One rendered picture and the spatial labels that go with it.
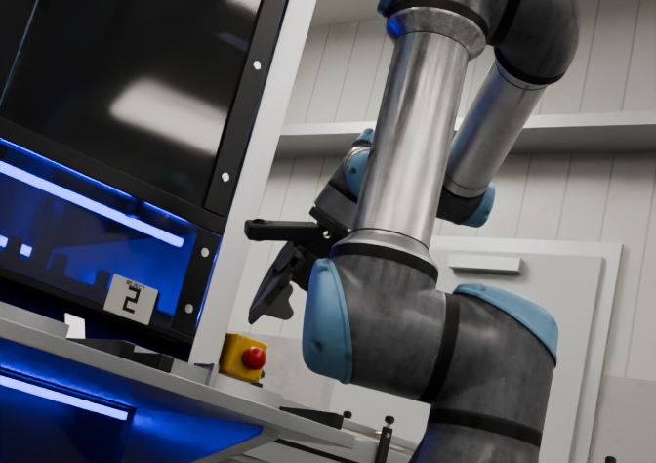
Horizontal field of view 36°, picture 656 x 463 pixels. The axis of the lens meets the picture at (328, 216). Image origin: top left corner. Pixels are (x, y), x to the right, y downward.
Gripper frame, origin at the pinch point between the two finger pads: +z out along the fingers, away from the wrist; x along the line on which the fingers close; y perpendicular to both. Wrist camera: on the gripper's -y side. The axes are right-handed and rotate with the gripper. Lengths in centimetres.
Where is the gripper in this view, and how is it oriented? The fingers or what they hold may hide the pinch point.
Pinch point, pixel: (250, 314)
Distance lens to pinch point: 163.5
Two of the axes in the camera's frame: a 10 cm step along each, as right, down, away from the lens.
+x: -1.8, -2.3, 9.5
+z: -5.6, 8.2, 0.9
